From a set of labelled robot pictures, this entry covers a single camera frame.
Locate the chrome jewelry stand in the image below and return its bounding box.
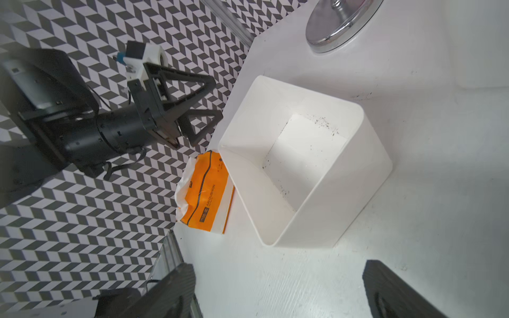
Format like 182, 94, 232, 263
306, 0, 383, 53

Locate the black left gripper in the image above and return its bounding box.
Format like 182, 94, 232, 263
126, 62, 224, 150

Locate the aluminium corner post left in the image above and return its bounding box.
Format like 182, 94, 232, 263
201, 0, 255, 48

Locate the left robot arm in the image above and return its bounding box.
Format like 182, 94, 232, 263
1, 41, 223, 207

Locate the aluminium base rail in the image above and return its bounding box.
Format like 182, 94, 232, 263
144, 231, 203, 317

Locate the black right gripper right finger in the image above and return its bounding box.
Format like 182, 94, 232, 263
363, 260, 445, 318

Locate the orange tissue pack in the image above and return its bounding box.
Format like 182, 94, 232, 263
174, 151, 235, 234

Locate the white plastic box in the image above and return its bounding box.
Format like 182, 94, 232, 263
445, 1, 508, 89
218, 76, 393, 249

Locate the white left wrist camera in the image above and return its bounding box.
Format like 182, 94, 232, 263
113, 41, 168, 82

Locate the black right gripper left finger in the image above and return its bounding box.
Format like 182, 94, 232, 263
115, 263, 196, 318

